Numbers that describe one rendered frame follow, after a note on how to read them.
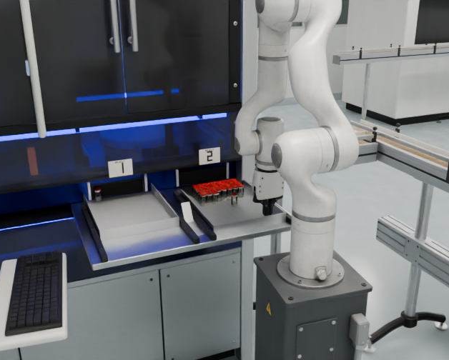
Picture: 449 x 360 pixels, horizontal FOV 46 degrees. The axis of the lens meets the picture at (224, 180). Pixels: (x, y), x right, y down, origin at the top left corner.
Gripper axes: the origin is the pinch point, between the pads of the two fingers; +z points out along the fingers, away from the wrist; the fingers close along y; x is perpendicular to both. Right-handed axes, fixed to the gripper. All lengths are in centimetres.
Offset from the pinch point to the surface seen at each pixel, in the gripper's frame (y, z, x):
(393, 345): -79, 93, -17
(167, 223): 32.0, 2.8, -9.0
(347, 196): -167, 95, -179
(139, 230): 41.4, 3.3, -9.0
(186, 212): 24.1, 1.6, -12.5
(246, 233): 9.9, 4.4, 4.6
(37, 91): 66, -40, -28
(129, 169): 38, -8, -35
